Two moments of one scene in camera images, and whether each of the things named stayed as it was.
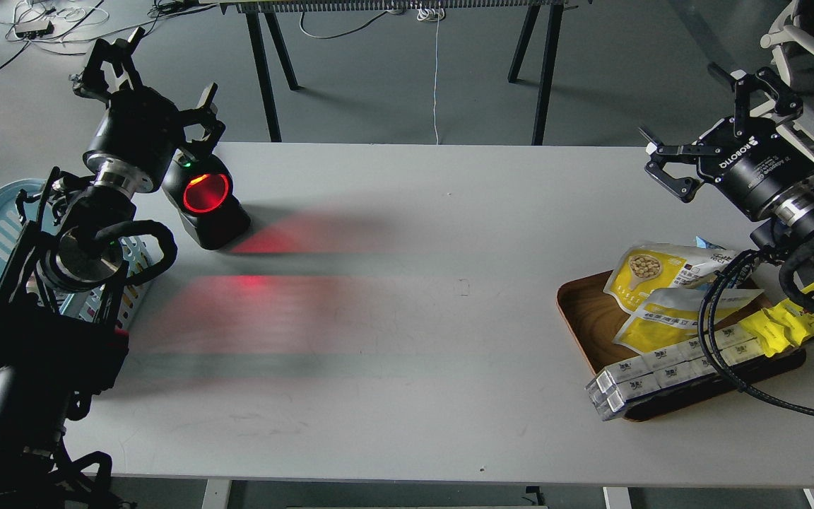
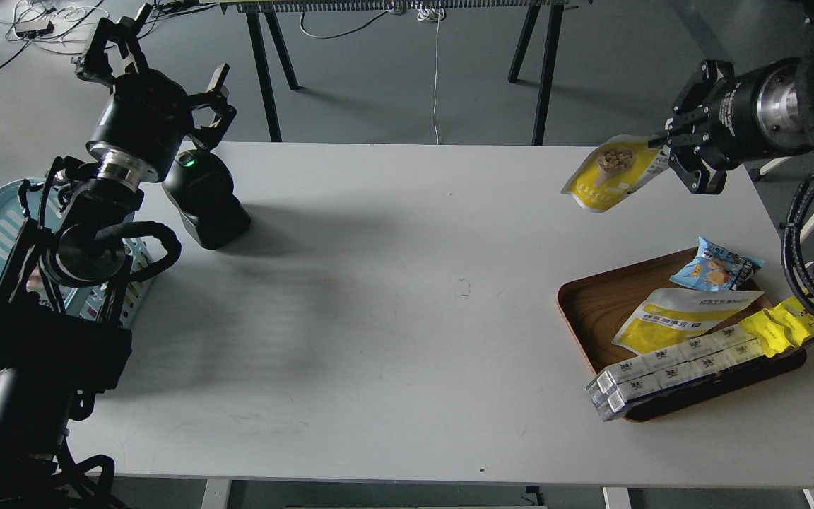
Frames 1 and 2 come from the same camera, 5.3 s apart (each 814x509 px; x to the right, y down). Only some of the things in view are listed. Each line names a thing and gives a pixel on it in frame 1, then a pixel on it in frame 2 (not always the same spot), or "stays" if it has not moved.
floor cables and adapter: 49,23 stays
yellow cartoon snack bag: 786,325 stays
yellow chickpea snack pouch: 636,268 -> 612,170
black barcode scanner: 203,193 stays
